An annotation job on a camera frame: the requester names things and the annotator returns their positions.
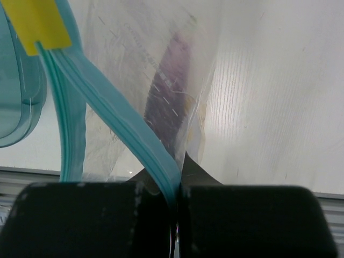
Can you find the aluminium rail base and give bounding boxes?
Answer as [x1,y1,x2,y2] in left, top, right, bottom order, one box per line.
[0,165,344,234]

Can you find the purple toy eggplant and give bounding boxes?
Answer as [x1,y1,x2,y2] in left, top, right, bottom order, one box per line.
[144,33,191,157]

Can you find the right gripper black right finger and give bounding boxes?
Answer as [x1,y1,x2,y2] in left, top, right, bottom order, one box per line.
[178,155,338,257]

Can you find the clear zip top bag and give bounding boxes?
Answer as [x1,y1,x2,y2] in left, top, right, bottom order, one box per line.
[1,1,222,207]

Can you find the yellow toy orange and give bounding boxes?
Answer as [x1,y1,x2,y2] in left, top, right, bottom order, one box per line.
[185,96,207,162]

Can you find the teal plastic tray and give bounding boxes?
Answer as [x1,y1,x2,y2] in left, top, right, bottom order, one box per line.
[1,7,47,148]

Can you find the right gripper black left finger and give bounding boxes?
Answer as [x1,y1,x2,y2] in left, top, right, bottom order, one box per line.
[1,170,175,257]

